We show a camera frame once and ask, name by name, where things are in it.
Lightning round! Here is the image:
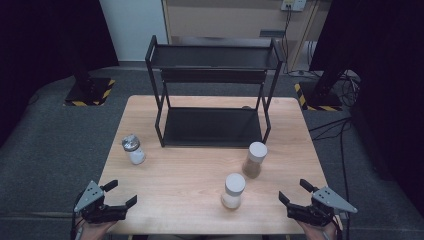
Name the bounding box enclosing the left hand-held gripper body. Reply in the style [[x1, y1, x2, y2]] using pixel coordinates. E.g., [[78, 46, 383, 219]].
[[73, 180, 130, 225]]

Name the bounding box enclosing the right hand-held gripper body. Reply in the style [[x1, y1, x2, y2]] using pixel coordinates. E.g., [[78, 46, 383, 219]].
[[287, 185, 358, 228]]

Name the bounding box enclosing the silver-lid glass jar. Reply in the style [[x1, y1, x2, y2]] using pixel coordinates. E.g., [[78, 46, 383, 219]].
[[121, 133, 147, 166]]

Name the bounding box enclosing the white-lid jar with white powder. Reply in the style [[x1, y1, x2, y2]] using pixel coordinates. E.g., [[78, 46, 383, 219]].
[[220, 172, 247, 210]]

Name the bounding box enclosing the black two-tier metal rack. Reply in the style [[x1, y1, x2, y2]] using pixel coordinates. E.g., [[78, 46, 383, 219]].
[[145, 34, 286, 149]]

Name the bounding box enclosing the person's left hand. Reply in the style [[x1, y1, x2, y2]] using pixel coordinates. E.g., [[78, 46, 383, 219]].
[[78, 218, 118, 240]]

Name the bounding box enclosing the person's right hand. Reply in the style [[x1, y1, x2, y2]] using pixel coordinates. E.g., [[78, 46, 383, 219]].
[[296, 219, 338, 240]]

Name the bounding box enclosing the white-lid jar with brown powder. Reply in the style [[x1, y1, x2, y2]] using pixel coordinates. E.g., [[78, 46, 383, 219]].
[[241, 141, 269, 179]]

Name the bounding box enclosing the black stand base, striped tape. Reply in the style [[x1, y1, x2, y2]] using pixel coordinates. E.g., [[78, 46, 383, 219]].
[[294, 79, 344, 112], [63, 74, 116, 108]]

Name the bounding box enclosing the black curtain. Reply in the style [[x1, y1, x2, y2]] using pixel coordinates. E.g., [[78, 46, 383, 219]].
[[309, 0, 424, 208], [0, 0, 120, 148]]

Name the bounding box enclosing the grey cabinet label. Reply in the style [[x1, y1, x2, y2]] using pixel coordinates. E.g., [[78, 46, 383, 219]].
[[259, 29, 286, 38]]

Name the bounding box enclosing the light wooden cabinet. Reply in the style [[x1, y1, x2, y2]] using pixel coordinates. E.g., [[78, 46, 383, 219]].
[[161, 0, 324, 73]]

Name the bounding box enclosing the left hand-held gripper cable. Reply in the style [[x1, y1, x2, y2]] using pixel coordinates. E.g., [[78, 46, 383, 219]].
[[69, 191, 85, 240]]

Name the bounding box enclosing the hand-held gripper cable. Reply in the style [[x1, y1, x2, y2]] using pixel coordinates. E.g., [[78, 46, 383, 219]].
[[332, 214, 344, 240], [69, 191, 85, 240]]

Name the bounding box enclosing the right hand-held gripper cable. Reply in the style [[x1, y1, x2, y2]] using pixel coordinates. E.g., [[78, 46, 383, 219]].
[[332, 214, 344, 240]]

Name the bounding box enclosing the long black floor cable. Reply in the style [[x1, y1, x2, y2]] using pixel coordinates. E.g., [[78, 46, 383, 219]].
[[308, 117, 353, 240]]

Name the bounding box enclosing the tangle of floor cables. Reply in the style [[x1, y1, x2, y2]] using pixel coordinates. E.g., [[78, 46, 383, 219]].
[[335, 70, 362, 108]]

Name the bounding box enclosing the black socket cable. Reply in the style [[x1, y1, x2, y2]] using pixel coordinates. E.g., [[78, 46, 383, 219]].
[[280, 8, 313, 78]]

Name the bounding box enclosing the white wall socket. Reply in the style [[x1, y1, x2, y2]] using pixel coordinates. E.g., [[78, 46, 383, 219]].
[[280, 0, 307, 12]]

